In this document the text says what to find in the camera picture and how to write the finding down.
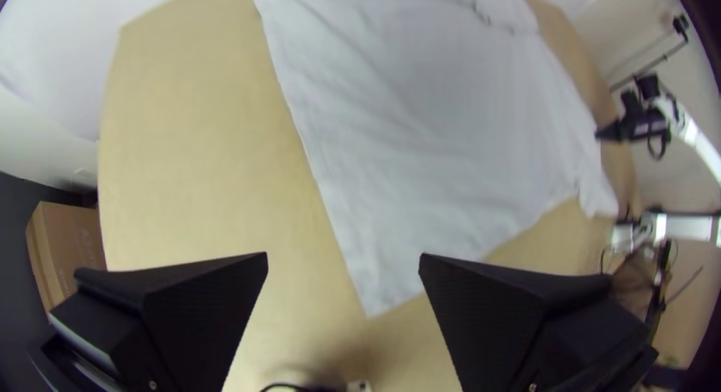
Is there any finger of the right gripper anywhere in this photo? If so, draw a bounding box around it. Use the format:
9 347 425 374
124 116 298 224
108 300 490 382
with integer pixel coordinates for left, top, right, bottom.
595 120 629 143

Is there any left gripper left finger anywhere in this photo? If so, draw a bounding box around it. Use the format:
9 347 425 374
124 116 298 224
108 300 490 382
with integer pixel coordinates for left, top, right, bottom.
47 252 269 392

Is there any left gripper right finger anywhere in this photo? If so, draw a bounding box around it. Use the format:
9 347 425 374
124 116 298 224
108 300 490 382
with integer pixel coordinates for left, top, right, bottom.
418 253 659 392

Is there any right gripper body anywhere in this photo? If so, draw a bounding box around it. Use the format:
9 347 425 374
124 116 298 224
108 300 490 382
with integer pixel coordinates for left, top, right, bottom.
619 91 672 142

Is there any grey t-shirt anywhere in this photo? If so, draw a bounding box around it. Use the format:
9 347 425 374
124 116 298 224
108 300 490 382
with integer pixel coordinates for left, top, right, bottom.
247 0 620 318

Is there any large cardboard box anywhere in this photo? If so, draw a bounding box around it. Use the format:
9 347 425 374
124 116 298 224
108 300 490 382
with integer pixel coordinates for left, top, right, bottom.
25 201 108 312

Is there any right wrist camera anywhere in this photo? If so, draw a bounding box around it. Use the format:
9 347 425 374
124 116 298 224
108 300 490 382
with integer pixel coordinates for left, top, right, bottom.
635 74 661 101

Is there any black cable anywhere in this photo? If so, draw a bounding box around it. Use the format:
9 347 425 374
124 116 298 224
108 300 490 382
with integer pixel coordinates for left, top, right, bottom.
258 380 342 392

